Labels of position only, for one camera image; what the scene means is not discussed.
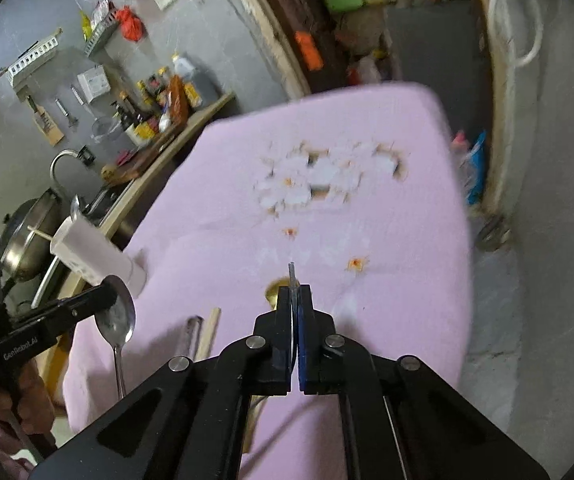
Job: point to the orange packet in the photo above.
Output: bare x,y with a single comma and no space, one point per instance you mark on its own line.
309,50

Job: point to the white box on wall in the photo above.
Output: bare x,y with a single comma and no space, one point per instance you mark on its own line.
93,84

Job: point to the wooden chopstick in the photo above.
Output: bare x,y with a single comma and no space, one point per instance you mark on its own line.
209,330

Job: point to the kitchen counter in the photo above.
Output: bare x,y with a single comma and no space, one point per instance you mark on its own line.
132,195

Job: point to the hanging mesh strainer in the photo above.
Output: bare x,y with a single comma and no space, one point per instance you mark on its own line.
77,96

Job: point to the ginger root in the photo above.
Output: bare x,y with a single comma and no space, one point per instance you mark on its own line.
109,173

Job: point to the white wall rack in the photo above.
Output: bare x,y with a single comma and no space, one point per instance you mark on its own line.
32,57

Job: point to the thin metal utensil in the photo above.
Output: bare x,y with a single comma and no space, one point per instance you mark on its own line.
292,275

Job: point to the green container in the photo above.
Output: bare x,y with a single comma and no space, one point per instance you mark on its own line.
344,0

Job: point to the metal wok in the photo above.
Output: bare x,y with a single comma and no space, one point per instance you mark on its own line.
27,240

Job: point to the person's left hand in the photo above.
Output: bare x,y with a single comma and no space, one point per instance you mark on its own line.
34,392

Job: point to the shiny metal utensil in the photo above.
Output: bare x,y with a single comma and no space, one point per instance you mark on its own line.
193,332

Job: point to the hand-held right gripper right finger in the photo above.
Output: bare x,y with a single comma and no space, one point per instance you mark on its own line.
304,340

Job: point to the hanging metal peeler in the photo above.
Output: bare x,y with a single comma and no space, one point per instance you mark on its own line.
62,107

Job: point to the large dark oil jug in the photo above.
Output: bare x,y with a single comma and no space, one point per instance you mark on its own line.
199,82

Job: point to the grey refrigerator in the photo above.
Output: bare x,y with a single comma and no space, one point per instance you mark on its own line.
437,50

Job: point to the wooden door frame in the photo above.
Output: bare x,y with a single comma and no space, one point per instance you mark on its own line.
277,45

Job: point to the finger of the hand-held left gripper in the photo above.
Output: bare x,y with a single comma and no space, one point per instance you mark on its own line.
94,297

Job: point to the pink tablecloth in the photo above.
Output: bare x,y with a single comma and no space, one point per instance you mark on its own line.
367,240

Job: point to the row of sauce bottles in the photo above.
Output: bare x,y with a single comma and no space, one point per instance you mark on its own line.
142,127

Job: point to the brown cutting board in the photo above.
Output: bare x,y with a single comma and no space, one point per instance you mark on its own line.
139,160

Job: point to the blue bag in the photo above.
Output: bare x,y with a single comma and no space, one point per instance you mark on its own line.
477,170

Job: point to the metal wall shelf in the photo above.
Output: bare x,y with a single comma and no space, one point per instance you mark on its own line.
101,35

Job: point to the red plastic bag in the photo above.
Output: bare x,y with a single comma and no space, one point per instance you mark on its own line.
129,25

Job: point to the metal spoon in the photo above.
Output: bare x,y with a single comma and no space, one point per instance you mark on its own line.
74,207
117,320

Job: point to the hanging wooden board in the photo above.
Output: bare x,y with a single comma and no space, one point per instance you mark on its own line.
49,127

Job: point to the thin wooden stick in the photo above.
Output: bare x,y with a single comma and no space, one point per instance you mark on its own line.
39,233

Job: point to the white utensil holder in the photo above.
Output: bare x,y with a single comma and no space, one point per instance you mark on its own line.
92,255

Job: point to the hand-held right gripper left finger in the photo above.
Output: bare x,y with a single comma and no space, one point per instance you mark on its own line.
284,340

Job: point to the yellow packet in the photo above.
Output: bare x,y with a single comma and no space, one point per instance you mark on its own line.
85,25

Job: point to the pink white packet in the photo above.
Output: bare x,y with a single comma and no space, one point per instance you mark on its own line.
103,12

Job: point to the chrome faucet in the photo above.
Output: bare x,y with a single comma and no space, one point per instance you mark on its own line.
65,151

